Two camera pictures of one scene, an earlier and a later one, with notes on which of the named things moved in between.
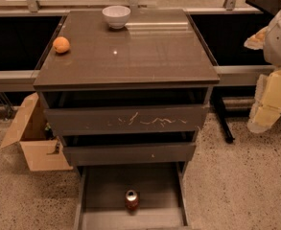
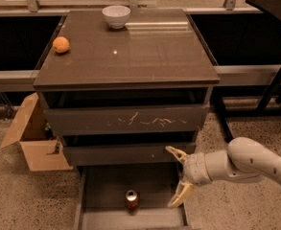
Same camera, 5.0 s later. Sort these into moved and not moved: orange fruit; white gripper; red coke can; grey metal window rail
Moved: white gripper
Not moved: red coke can; grey metal window rail; orange fruit
